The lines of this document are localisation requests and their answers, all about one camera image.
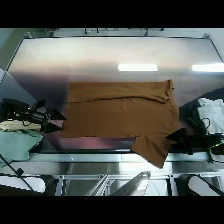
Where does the cream garment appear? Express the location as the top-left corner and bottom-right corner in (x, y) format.
(0, 120), (43, 133)

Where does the black cable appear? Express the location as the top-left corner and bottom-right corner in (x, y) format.
(0, 152), (35, 193)

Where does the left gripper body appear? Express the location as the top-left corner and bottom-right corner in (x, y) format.
(32, 110), (54, 130)

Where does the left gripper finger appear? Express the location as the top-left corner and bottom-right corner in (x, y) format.
(49, 108), (68, 122)
(44, 121), (64, 134)

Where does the light green garment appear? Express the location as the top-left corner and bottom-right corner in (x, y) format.
(0, 128), (44, 165)

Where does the brown T-shirt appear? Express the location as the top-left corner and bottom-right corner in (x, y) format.
(59, 79), (181, 169)

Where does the grey garment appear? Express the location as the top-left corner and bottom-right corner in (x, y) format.
(196, 97), (224, 135)

